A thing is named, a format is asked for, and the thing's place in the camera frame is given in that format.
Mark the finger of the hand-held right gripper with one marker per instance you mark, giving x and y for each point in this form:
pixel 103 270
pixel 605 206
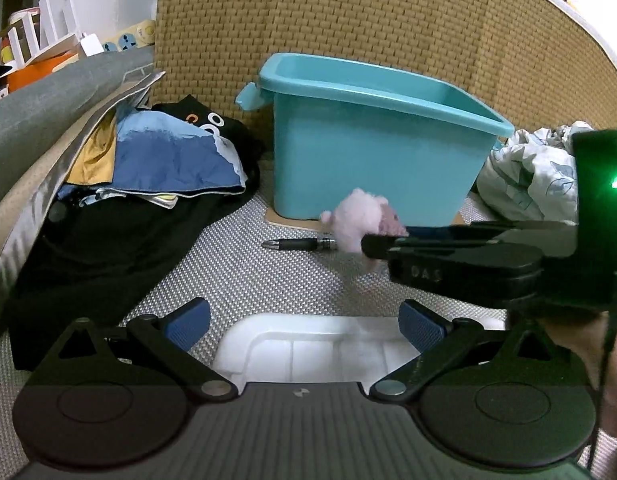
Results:
pixel 488 231
pixel 438 265

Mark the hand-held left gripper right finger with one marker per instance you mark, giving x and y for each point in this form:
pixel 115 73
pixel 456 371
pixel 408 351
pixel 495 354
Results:
pixel 419 321

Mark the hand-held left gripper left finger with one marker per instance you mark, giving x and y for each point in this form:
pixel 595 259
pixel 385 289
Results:
pixel 189 319

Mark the pink plush toy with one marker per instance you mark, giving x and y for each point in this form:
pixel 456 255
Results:
pixel 359 215

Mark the teal plastic bin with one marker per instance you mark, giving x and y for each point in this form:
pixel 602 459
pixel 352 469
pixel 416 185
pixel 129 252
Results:
pixel 363 160

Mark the white plastic container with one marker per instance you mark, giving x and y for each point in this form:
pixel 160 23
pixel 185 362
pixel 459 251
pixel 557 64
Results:
pixel 313 350

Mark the person's right hand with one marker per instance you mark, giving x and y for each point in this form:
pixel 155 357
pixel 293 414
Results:
pixel 578 345

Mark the white floral blanket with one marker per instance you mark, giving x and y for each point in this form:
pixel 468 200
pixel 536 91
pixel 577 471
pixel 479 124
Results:
pixel 528 175

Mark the grey woven mat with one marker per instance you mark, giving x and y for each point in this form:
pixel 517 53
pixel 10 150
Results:
pixel 268 285

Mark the black cloth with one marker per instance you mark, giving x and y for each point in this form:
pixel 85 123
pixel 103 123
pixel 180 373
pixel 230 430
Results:
pixel 113 255

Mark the black pen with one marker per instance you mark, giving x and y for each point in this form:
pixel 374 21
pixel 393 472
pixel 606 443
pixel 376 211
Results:
pixel 293 245

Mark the blue printed cloth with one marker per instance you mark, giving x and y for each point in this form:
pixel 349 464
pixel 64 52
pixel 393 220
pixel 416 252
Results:
pixel 163 160

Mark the yellow cloth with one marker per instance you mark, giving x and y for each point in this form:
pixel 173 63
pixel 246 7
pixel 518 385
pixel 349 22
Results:
pixel 96 160

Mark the silver grey folded mat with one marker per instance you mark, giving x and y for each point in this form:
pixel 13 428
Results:
pixel 48 180

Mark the grey bolster cushion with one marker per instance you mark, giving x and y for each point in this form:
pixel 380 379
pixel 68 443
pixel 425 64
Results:
pixel 38 110

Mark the tan woven headboard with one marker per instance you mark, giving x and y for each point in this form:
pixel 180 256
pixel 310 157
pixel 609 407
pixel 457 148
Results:
pixel 338 10

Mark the orange box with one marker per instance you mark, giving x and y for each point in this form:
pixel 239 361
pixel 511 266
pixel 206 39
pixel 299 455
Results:
pixel 38 72

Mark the yellow power strip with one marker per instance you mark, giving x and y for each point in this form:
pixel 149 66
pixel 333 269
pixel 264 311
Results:
pixel 133 35

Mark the white power adapter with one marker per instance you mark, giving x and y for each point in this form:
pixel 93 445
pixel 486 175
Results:
pixel 90 45

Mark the white slatted rack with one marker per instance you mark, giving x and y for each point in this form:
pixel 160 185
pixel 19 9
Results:
pixel 31 40

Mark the white curved bed rail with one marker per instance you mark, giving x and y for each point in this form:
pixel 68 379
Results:
pixel 588 25

